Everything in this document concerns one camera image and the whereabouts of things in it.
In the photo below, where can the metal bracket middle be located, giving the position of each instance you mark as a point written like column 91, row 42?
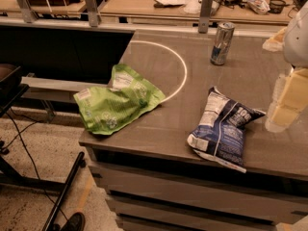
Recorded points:
column 93, row 16

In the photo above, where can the metal bracket right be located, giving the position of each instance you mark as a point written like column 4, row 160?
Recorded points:
column 204, row 18

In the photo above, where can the black round cup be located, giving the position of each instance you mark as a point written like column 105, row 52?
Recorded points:
column 276, row 6

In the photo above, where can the silver blue redbull can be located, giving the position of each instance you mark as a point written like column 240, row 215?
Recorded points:
column 223, row 38

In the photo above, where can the black shoe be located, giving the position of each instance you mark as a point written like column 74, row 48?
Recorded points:
column 75, row 223

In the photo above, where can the metal bracket left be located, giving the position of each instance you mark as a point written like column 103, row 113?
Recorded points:
column 27, row 14

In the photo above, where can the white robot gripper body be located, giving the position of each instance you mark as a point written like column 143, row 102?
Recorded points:
column 297, row 38

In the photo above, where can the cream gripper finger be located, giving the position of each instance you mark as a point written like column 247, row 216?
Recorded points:
column 290, row 97
column 276, row 42

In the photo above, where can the grey drawer cabinet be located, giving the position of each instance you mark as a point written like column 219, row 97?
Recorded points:
column 155, row 192

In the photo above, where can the white papers on desk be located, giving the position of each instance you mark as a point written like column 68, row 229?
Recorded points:
column 189, row 6

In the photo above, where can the white snack packet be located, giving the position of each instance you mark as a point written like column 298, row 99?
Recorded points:
column 258, row 6

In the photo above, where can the green rice chip bag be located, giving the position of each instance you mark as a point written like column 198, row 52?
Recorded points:
column 105, row 110

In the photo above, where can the metal bracket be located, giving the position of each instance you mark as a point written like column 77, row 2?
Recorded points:
column 27, row 14
column 93, row 16
column 204, row 18

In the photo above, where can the blue white chip bag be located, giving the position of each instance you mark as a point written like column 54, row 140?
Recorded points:
column 219, row 135

